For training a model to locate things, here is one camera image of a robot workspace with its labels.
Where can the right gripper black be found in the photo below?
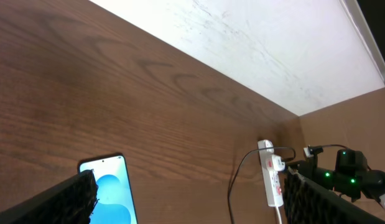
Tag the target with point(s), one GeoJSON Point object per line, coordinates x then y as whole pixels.
{"type": "Point", "coordinates": [304, 168]}

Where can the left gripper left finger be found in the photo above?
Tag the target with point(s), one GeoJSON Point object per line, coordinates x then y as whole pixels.
{"type": "Point", "coordinates": [71, 201]}

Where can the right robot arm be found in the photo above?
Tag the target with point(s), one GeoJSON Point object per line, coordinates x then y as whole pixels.
{"type": "Point", "coordinates": [351, 176]}

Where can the blue Galaxy smartphone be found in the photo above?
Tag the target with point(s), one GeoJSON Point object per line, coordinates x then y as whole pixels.
{"type": "Point", "coordinates": [115, 203]}

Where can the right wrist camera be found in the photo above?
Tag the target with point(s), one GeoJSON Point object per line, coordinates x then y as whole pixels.
{"type": "Point", "coordinates": [312, 151]}

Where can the white power strip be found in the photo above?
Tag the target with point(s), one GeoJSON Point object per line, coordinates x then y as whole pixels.
{"type": "Point", "coordinates": [271, 165]}

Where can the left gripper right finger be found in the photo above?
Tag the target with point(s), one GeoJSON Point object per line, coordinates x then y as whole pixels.
{"type": "Point", "coordinates": [307, 202]}

